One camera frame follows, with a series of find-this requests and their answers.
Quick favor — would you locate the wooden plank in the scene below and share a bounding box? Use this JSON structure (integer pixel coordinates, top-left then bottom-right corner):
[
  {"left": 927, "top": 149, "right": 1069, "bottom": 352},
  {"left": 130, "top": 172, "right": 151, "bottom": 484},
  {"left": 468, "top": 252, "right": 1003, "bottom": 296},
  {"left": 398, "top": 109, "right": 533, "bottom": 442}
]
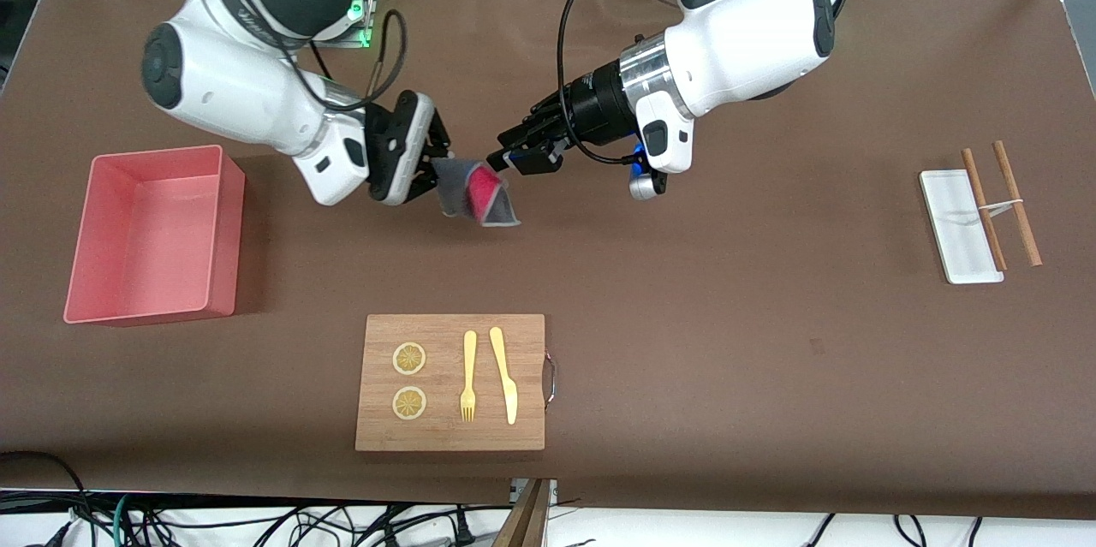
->
[{"left": 492, "top": 479, "right": 551, "bottom": 547}]

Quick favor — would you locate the white rectangular tray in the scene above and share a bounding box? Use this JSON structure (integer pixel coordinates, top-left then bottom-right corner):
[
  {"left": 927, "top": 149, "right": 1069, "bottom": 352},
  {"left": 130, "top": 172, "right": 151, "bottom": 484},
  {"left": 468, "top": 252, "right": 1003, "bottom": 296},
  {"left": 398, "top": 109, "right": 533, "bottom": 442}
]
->
[{"left": 919, "top": 169, "right": 1004, "bottom": 285}]

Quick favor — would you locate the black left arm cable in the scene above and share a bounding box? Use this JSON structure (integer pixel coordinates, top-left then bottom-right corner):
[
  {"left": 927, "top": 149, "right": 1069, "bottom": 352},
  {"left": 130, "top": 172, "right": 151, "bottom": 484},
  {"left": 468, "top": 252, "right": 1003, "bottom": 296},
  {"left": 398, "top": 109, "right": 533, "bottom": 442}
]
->
[{"left": 557, "top": 0, "right": 653, "bottom": 167}]

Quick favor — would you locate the metal bracket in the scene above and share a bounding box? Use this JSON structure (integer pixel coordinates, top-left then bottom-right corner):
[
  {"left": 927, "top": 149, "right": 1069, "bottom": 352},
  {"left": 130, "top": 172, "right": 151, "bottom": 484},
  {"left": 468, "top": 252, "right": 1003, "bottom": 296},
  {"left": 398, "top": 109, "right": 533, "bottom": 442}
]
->
[{"left": 509, "top": 479, "right": 559, "bottom": 507}]

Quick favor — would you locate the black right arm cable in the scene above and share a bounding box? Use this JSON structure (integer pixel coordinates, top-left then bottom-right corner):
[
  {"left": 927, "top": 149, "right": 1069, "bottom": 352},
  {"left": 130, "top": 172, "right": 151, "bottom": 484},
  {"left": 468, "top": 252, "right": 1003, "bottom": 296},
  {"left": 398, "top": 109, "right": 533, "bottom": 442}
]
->
[{"left": 291, "top": 9, "right": 409, "bottom": 113}]

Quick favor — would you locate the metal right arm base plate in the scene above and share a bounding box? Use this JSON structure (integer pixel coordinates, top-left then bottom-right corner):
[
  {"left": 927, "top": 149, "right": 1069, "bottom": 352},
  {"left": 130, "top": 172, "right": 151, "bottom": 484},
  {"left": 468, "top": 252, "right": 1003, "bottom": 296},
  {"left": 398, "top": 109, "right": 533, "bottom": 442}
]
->
[{"left": 319, "top": 0, "right": 382, "bottom": 49}]

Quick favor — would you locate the grey and red cloth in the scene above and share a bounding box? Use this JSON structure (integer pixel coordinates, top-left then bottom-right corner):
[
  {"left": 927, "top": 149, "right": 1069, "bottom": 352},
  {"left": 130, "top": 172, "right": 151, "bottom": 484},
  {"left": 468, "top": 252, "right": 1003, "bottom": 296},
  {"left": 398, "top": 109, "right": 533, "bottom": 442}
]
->
[{"left": 432, "top": 157, "right": 521, "bottom": 229}]

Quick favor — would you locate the wooden cutting board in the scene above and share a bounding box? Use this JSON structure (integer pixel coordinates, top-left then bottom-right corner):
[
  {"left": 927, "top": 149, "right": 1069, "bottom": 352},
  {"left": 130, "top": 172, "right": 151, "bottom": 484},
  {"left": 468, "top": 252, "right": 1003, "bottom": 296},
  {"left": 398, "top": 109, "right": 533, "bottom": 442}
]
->
[{"left": 354, "top": 313, "right": 557, "bottom": 452}]

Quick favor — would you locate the brown wooden chopstick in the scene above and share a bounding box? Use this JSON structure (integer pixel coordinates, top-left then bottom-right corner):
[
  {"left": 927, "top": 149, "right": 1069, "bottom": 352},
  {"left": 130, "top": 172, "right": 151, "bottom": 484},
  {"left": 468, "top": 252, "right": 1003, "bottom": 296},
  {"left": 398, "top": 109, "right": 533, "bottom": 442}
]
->
[
  {"left": 960, "top": 147, "right": 1009, "bottom": 272},
  {"left": 992, "top": 140, "right": 1044, "bottom": 267}
]

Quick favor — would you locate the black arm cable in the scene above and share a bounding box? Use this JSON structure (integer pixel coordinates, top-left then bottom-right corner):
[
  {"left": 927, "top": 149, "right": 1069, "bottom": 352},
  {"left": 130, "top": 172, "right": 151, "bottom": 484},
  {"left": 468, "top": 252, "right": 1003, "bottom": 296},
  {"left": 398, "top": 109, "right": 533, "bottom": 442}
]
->
[
  {"left": 557, "top": 0, "right": 653, "bottom": 167},
  {"left": 291, "top": 9, "right": 409, "bottom": 113}
]

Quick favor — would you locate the yellow plastic knife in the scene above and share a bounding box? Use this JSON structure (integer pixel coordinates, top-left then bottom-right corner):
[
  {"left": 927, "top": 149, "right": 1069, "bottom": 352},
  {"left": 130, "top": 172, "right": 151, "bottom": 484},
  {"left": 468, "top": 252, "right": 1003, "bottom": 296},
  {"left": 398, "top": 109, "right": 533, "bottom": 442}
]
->
[{"left": 489, "top": 326, "right": 519, "bottom": 426}]

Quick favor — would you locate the pink plastic bin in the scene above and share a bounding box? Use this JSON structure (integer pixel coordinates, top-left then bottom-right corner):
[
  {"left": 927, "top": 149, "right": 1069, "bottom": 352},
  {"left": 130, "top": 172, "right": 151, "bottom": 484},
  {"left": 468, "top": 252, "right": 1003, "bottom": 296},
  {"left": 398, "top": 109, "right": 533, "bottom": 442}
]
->
[{"left": 63, "top": 145, "right": 247, "bottom": 326}]

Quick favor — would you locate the black looped cable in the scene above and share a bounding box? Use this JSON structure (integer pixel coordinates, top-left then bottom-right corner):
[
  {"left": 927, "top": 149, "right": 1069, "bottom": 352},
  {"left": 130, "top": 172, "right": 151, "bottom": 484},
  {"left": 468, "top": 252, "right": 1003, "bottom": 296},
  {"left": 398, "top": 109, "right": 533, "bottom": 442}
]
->
[{"left": 0, "top": 450, "right": 91, "bottom": 547}]

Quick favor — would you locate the yellow plastic fork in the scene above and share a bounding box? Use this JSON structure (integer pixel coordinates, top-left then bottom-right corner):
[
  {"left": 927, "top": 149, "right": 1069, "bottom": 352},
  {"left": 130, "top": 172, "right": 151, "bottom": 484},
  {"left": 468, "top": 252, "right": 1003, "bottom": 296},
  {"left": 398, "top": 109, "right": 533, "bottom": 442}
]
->
[{"left": 460, "top": 330, "right": 478, "bottom": 423}]

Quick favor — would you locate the yellow lemon slice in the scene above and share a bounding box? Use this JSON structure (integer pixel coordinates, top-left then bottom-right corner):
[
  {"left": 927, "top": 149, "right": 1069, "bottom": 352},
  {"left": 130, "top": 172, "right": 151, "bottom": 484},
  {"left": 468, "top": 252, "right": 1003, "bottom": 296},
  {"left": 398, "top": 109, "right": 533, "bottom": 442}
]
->
[
  {"left": 392, "top": 342, "right": 427, "bottom": 377},
  {"left": 392, "top": 387, "right": 427, "bottom": 422}
]

